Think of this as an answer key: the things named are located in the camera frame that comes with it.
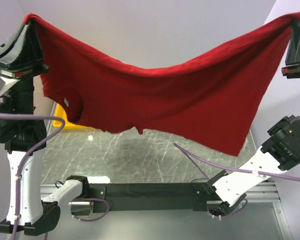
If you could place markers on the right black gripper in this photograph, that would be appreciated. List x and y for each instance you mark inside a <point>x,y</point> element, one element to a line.
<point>297,70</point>

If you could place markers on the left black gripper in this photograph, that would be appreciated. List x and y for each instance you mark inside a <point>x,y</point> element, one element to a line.
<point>18,66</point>

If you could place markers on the yellow plastic tray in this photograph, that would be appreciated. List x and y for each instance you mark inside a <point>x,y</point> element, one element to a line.
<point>59,112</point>

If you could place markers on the red t shirt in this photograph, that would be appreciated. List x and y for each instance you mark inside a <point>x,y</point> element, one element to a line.
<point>211,99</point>

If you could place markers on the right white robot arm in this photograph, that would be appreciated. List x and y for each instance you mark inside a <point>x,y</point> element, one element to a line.
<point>276,156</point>

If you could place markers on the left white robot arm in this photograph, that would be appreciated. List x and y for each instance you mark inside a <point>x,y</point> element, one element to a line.
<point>24,136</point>

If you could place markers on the black base beam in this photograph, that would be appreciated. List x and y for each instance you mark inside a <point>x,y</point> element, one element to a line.
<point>152,196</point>

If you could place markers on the aluminium frame rail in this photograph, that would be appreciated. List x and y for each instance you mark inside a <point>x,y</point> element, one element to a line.
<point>265,192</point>

